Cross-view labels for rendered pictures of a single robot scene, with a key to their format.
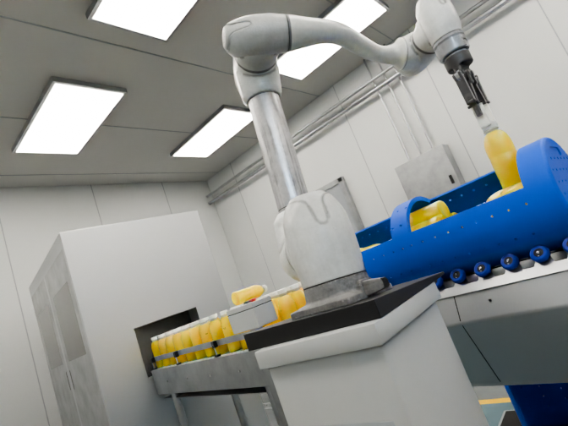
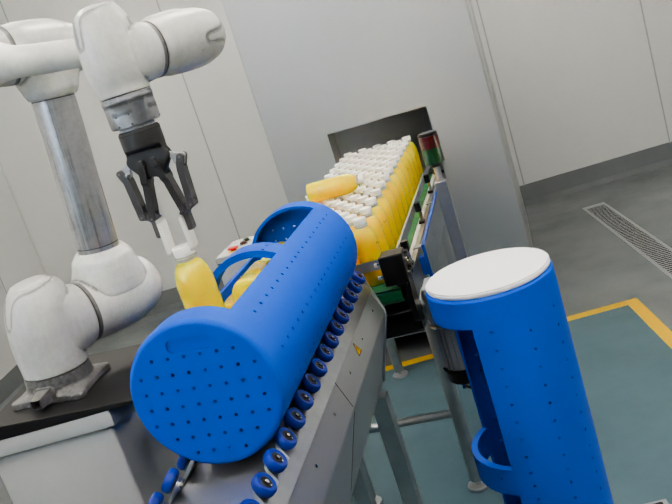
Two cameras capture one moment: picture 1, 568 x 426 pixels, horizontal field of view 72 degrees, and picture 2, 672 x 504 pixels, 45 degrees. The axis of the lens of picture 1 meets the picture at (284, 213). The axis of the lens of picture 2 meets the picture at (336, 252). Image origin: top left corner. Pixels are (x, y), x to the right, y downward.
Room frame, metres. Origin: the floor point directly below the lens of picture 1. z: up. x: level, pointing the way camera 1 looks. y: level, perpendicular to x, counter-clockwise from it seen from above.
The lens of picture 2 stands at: (0.55, -2.01, 1.59)
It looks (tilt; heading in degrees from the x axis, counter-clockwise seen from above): 13 degrees down; 58
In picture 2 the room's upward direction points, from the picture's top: 18 degrees counter-clockwise
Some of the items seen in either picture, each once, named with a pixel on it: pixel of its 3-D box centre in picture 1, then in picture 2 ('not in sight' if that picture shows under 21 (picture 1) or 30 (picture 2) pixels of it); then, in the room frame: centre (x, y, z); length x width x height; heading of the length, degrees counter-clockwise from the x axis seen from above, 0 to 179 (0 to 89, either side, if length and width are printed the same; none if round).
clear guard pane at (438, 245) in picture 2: not in sight; (449, 277); (2.33, 0.16, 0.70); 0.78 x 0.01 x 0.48; 43
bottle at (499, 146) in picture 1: (504, 158); (202, 300); (1.10, -0.64, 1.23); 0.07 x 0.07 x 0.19
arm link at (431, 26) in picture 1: (434, 21); (115, 48); (1.11, -0.64, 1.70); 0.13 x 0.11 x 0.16; 10
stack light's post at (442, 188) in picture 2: not in sight; (484, 336); (2.21, -0.08, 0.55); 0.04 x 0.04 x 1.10; 43
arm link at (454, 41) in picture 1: (451, 48); (131, 111); (1.09, -0.64, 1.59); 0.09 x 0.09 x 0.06
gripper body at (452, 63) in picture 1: (461, 69); (146, 151); (1.09, -0.64, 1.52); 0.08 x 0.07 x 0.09; 133
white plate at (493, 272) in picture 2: not in sight; (486, 272); (1.71, -0.73, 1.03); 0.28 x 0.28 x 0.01
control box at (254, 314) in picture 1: (251, 314); (243, 260); (1.64, 0.28, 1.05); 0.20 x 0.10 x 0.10; 43
